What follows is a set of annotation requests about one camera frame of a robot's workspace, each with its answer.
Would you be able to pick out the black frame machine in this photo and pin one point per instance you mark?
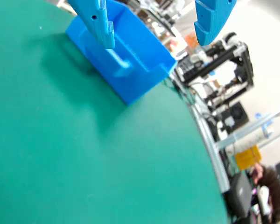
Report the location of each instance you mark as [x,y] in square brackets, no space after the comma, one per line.
[210,66]

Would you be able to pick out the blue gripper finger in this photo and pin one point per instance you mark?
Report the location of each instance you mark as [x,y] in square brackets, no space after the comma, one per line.
[98,23]
[212,18]

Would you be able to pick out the aluminium table edge rail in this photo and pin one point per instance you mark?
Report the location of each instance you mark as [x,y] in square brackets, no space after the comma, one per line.
[212,149]

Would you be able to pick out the person in brown jacket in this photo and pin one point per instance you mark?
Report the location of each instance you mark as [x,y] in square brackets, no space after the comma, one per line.
[273,186]

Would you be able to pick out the white bottle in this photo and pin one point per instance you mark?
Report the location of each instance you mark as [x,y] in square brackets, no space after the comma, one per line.
[263,198]

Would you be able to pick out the black box with fan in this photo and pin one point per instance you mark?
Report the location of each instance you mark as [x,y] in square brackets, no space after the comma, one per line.
[238,114]

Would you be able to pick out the silver diagonal rail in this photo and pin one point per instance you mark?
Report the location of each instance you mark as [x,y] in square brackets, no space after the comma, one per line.
[252,128]

